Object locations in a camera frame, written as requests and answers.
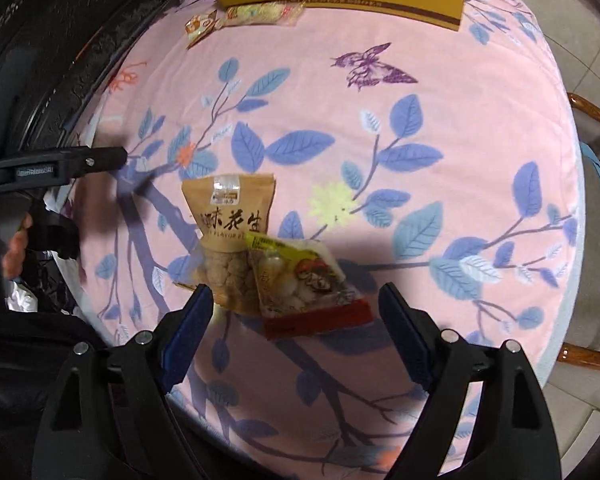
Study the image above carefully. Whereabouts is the red-base ball snack packet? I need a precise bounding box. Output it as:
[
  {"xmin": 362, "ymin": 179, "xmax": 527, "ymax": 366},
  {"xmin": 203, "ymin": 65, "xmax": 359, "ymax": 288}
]
[{"xmin": 245, "ymin": 233, "xmax": 374, "ymax": 340}]

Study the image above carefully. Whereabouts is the wooden armchair grey cushion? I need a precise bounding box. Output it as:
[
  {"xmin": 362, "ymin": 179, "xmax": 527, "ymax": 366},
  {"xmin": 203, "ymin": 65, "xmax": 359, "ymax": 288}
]
[{"xmin": 554, "ymin": 91, "xmax": 600, "ymax": 374}]

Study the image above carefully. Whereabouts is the dark carved wooden cabinet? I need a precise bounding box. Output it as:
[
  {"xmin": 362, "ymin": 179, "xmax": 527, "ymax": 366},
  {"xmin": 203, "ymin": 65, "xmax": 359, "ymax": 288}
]
[{"xmin": 0, "ymin": 0, "xmax": 174, "ymax": 159}]

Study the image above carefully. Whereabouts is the brown peanut packet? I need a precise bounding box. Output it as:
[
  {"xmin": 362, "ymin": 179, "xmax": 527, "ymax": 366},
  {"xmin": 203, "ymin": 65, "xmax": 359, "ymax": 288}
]
[{"xmin": 182, "ymin": 174, "xmax": 275, "ymax": 316}]

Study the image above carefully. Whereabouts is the person's left hand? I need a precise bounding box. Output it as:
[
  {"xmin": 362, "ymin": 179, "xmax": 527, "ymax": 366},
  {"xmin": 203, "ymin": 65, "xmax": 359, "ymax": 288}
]
[{"xmin": 2, "ymin": 214, "xmax": 32, "ymax": 280}]

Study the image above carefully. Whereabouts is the small red white packet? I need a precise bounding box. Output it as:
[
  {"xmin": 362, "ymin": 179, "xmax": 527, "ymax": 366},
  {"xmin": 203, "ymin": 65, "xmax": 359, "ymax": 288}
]
[{"xmin": 185, "ymin": 11, "xmax": 218, "ymax": 49}]

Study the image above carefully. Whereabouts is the yellow corn bar packet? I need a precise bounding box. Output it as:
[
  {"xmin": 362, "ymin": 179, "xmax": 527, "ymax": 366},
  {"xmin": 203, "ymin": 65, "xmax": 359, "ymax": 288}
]
[{"xmin": 220, "ymin": 1, "xmax": 304, "ymax": 27}]

